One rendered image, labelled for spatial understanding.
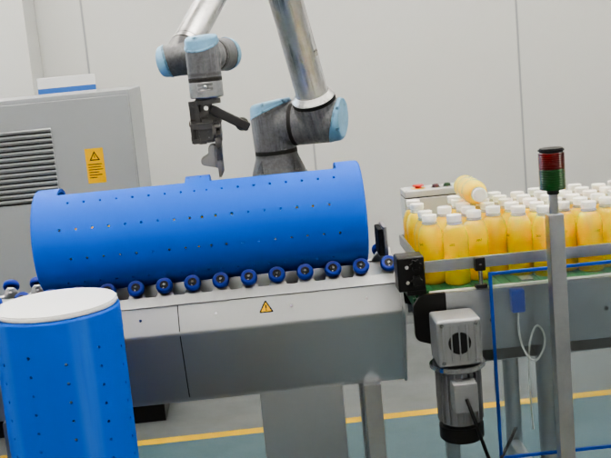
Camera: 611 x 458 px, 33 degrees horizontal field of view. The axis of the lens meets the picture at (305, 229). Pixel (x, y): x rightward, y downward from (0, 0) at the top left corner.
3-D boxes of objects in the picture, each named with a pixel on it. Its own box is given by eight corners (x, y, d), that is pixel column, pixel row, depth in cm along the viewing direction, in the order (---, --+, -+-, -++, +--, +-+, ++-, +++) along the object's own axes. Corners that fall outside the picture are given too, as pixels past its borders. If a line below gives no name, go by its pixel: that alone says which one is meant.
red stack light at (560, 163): (535, 168, 252) (534, 152, 252) (561, 165, 253) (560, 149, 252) (542, 171, 246) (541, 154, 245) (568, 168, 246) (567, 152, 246)
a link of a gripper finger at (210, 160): (203, 178, 281) (199, 144, 280) (225, 176, 282) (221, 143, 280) (203, 180, 278) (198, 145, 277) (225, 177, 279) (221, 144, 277)
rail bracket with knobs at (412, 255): (395, 290, 274) (391, 252, 272) (422, 287, 274) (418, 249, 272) (400, 299, 264) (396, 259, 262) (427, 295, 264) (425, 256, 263)
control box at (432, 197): (402, 219, 321) (399, 186, 319) (465, 213, 322) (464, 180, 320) (406, 224, 311) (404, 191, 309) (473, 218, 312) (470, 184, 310)
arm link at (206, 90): (222, 79, 282) (221, 80, 272) (224, 97, 283) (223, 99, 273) (189, 83, 281) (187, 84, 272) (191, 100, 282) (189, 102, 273)
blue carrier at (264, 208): (58, 288, 297) (47, 189, 295) (362, 258, 300) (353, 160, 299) (36, 302, 269) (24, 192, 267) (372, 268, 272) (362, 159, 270)
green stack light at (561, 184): (535, 188, 253) (535, 168, 252) (562, 185, 253) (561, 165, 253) (543, 192, 247) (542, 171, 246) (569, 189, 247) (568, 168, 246)
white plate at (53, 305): (95, 313, 219) (96, 319, 219) (131, 283, 246) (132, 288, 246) (-29, 322, 222) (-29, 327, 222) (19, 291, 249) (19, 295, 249)
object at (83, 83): (40, 95, 452) (38, 78, 450) (96, 90, 456) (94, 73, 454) (39, 96, 440) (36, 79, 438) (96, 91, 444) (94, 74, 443)
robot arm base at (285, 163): (253, 176, 378) (249, 149, 376) (305, 169, 378) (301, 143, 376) (253, 184, 359) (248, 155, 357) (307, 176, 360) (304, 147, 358)
